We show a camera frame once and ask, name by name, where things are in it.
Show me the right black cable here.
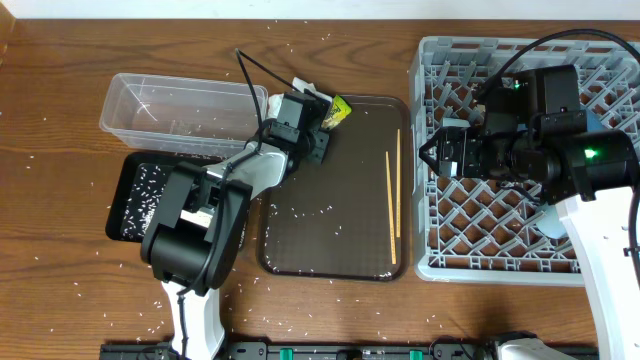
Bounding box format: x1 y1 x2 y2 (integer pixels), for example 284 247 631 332
474 28 640 271

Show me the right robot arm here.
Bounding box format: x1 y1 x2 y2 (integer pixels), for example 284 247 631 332
418 65 639 359

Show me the clear plastic bin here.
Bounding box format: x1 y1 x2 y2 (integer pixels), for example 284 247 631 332
99 73 268 158

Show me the white paper napkin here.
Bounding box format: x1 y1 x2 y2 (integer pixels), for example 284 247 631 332
267 77 333 118

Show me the left black cable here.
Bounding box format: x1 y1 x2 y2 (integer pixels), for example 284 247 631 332
177 47 301 360

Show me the grey dishwasher rack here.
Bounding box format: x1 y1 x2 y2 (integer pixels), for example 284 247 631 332
408 36 639 287

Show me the black cable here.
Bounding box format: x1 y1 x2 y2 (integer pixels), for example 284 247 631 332
177 47 301 360
474 28 640 271

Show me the dark brown serving tray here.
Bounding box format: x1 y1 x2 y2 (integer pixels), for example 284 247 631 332
257 95 413 282

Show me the yellow snack packet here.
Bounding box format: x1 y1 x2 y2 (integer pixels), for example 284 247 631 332
321 95 352 131

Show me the dark blue plate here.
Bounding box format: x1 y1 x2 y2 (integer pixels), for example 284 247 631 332
585 109 607 132

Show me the light blue rice bowl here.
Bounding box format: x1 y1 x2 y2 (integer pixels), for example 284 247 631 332
441 117 470 129

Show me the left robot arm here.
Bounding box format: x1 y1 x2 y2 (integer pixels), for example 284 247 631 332
141 90 332 359

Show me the black plastic bin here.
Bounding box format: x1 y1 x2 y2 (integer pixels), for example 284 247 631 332
105 152 251 260

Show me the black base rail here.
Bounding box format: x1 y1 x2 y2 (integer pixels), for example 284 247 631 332
99 342 496 360

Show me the small blue cup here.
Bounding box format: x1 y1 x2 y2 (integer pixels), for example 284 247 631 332
534 204 567 239

